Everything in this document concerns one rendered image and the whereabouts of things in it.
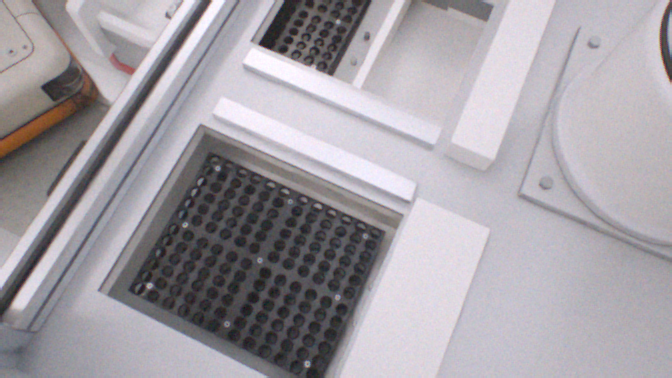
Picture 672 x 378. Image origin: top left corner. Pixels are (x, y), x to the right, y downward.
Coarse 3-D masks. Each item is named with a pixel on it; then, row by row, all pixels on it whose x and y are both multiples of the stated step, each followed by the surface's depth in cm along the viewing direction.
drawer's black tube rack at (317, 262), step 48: (240, 192) 62; (192, 240) 60; (240, 240) 63; (288, 240) 61; (336, 240) 64; (192, 288) 59; (240, 288) 59; (288, 288) 59; (336, 288) 62; (240, 336) 57; (288, 336) 57; (336, 336) 57
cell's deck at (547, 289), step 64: (256, 0) 66; (576, 0) 68; (640, 0) 68; (192, 128) 60; (320, 128) 61; (384, 128) 61; (448, 128) 61; (512, 128) 61; (128, 192) 57; (448, 192) 58; (512, 192) 59; (128, 256) 57; (512, 256) 56; (576, 256) 56; (640, 256) 57; (64, 320) 53; (128, 320) 53; (512, 320) 54; (576, 320) 54; (640, 320) 54
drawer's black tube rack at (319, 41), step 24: (288, 0) 72; (312, 0) 72; (336, 0) 72; (360, 0) 72; (288, 24) 70; (312, 24) 71; (336, 24) 71; (288, 48) 69; (312, 48) 70; (336, 48) 70
